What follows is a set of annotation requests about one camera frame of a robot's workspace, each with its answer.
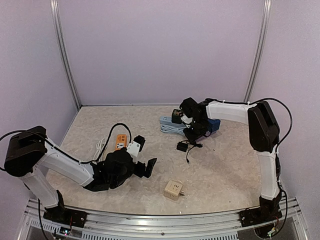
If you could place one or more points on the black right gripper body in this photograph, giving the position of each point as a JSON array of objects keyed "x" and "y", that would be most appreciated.
[{"x": 192, "y": 127}]

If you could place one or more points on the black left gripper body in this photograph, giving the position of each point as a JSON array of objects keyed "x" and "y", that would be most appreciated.
[{"x": 140, "y": 172}]

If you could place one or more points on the blue cube socket adapter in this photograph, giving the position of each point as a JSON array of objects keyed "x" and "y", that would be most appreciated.
[{"x": 213, "y": 125}]

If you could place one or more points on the dark green cube socket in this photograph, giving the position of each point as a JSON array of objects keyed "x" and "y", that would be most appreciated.
[{"x": 176, "y": 116}]

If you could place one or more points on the beige cube socket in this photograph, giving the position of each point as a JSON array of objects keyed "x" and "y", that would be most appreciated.
[{"x": 173, "y": 190}]

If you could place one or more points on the light blue power strip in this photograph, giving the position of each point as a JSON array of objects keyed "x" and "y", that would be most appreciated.
[{"x": 167, "y": 120}]

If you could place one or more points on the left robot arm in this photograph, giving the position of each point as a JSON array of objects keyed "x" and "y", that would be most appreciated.
[{"x": 29, "y": 149}]

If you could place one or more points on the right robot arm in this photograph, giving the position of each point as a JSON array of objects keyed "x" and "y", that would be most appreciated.
[{"x": 264, "y": 132}]

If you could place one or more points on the orange power strip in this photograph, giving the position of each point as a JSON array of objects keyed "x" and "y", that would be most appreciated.
[{"x": 121, "y": 141}]

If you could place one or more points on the black power adapter with cable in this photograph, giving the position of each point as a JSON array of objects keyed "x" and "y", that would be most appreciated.
[{"x": 186, "y": 146}]

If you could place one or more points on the aluminium front frame rail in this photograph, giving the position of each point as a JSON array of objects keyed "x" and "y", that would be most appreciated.
[{"x": 104, "y": 225}]

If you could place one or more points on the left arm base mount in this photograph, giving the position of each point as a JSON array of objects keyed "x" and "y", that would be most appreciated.
[{"x": 66, "y": 216}]

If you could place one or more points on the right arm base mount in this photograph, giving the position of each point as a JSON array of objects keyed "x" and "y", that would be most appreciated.
[{"x": 268, "y": 210}]

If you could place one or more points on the right aluminium corner post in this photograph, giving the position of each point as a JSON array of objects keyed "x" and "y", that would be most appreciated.
[{"x": 259, "y": 49}]

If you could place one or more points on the aluminium corner post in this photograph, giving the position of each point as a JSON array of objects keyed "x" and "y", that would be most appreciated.
[
  {"x": 259, "y": 49},
  {"x": 54, "y": 5}
]

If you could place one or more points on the left aluminium corner post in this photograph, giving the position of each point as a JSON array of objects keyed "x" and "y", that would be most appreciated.
[{"x": 54, "y": 5}]

